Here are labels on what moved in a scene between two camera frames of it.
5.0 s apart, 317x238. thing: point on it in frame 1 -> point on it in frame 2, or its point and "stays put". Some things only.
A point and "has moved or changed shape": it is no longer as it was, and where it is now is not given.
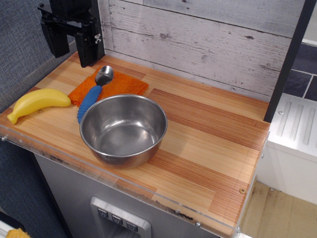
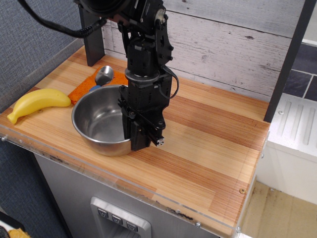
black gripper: [78, 15] -> [146, 100]
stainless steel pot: [124, 132] has moved or changed shape
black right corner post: [292, 50] stays put
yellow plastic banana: [36, 99] stays put
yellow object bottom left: [17, 233] stays put
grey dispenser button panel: [112, 221] stays put
